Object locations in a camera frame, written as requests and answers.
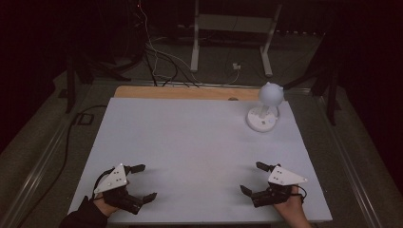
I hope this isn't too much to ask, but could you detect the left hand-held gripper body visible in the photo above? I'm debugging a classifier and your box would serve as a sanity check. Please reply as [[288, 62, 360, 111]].
[[93, 162, 145, 216]]

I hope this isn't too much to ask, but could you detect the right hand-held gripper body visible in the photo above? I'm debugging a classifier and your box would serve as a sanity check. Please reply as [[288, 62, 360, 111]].
[[251, 165, 309, 209]]

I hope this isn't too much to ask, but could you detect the person's left hand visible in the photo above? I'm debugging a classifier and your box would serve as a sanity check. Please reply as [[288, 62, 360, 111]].
[[93, 197, 120, 219]]

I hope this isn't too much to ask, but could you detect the person's right hand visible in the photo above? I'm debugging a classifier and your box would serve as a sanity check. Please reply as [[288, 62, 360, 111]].
[[274, 185, 306, 222]]

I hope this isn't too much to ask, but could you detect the white round-head desk lamp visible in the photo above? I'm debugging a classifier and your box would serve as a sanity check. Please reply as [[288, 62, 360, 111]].
[[246, 81, 285, 133]]

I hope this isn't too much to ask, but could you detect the wooden board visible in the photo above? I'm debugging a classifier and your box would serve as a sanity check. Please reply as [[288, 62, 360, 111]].
[[113, 85, 261, 102]]

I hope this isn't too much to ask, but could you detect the black tripod stand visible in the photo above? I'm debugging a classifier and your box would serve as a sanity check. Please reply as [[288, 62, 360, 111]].
[[65, 53, 132, 114], [282, 60, 342, 126]]

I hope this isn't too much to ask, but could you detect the white metal stand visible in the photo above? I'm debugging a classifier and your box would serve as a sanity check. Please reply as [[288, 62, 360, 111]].
[[189, 0, 283, 78]]

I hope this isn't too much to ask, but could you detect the left hand-held gripper black cable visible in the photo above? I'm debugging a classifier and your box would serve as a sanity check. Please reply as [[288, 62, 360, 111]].
[[91, 167, 116, 201]]

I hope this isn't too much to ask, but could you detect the hand-held gripper black cable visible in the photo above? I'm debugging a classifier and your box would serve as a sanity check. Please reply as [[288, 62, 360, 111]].
[[91, 167, 116, 201], [296, 184, 309, 204]]

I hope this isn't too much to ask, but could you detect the right hand-held gripper black cable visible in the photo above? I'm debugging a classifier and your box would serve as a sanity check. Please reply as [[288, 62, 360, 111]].
[[296, 184, 309, 204]]

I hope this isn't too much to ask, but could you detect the long black floor cable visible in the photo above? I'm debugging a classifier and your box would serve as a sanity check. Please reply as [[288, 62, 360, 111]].
[[15, 104, 108, 228]]

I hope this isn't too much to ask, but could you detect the black square frame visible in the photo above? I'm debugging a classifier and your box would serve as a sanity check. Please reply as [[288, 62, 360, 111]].
[[75, 112, 95, 126]]

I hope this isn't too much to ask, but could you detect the metal floor rail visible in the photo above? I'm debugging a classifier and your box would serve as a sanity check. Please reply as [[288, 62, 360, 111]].
[[0, 122, 75, 228], [317, 94, 383, 228]]

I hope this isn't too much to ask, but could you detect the black cable bundle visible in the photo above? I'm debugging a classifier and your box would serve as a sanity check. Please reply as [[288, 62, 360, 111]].
[[144, 47, 200, 88]]

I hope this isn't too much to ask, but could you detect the white cable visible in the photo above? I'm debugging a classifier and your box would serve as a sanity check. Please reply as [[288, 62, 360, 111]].
[[138, 0, 241, 87]]

